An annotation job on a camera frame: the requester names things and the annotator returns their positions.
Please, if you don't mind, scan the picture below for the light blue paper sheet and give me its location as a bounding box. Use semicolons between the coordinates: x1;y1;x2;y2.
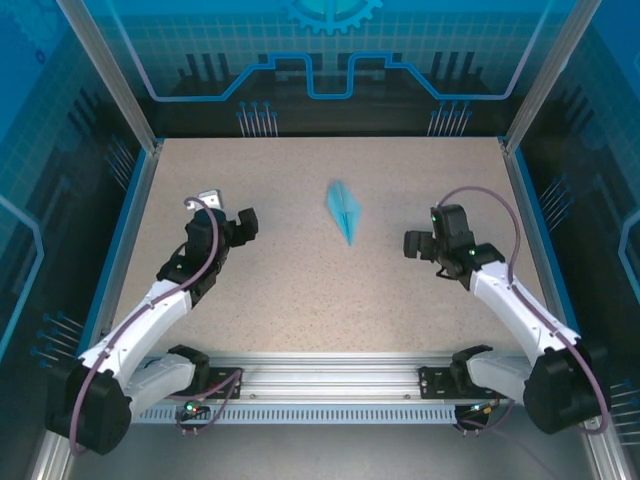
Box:
326;180;362;247

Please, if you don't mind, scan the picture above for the metal tray panel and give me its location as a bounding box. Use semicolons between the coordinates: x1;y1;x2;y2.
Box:
27;387;634;480

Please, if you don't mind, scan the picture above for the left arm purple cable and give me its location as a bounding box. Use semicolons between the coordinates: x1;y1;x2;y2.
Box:
67;196;246;457

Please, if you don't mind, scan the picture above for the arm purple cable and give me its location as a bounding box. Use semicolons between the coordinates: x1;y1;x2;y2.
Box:
434;185;612;437
67;196;246;457

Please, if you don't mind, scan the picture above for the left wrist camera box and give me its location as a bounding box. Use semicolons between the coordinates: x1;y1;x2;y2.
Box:
196;187;224;212

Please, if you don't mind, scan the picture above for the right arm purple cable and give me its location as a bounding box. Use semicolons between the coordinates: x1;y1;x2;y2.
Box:
434;185;612;437

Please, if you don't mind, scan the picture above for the aluminium table side rail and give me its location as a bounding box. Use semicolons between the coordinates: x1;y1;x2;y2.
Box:
74;138;165;365
498;138;591;365

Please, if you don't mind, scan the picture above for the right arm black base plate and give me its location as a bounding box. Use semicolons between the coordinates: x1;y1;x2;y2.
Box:
417;364;510;400

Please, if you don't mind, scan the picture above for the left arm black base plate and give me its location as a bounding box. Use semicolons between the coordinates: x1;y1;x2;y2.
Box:
204;366;245;400

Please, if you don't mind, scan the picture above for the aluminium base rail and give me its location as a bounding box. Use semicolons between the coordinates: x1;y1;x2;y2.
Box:
64;351;597;402

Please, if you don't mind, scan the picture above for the orange cable connector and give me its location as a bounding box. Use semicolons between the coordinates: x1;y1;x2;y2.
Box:
467;399;503;419

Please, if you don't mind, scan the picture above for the green-lit cable connector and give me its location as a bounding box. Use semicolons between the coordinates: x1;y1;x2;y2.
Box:
180;393;210;420

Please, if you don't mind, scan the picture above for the aluminium frame post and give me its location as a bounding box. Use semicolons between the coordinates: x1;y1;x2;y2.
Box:
499;0;605;155
53;0;165;155

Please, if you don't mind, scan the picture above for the slotted grey cable duct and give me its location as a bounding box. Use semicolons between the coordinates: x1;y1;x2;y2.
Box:
132;403;506;427

